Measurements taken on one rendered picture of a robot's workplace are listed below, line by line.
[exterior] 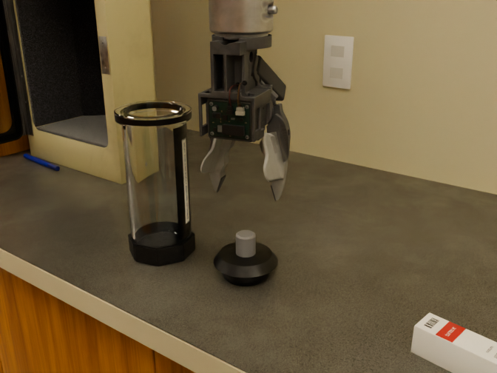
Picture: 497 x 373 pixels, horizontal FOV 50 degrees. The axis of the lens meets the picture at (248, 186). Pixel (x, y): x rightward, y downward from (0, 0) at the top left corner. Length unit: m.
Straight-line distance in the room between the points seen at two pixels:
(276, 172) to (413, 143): 0.58
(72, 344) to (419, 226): 0.61
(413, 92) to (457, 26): 0.15
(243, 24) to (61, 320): 0.56
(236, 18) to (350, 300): 0.39
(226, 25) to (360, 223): 0.47
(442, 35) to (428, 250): 0.46
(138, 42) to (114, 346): 0.59
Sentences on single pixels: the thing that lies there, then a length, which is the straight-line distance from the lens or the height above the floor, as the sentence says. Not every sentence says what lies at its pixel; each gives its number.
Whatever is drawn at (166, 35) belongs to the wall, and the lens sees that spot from 1.56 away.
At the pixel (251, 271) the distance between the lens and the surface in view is 0.73.
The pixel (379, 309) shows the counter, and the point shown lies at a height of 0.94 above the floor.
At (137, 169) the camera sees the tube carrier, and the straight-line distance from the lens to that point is 0.76.
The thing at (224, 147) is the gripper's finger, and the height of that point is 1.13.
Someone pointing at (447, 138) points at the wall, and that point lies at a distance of 1.18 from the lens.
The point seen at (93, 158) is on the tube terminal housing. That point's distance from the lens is 1.18.
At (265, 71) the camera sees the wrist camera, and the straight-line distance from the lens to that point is 0.68.
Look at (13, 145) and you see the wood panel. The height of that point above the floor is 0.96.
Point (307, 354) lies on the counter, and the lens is 0.64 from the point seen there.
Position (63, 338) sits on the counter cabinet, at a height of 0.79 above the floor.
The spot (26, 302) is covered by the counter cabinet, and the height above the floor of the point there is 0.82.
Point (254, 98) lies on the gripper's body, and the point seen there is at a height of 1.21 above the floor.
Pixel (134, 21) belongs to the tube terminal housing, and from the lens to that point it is 1.10.
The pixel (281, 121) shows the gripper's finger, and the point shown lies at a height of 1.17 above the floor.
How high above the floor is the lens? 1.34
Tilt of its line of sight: 22 degrees down
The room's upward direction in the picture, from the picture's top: straight up
